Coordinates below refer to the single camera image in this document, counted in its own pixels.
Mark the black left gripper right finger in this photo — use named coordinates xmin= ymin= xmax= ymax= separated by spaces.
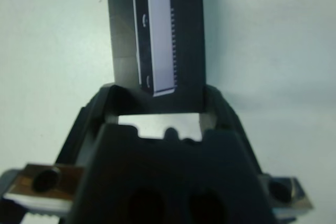
xmin=198 ymin=84 xmax=265 ymax=176

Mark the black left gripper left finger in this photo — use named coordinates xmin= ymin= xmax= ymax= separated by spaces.
xmin=54 ymin=83 xmax=142 ymax=167

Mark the black box lid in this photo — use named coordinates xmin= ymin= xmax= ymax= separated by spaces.
xmin=106 ymin=0 xmax=207 ymax=114

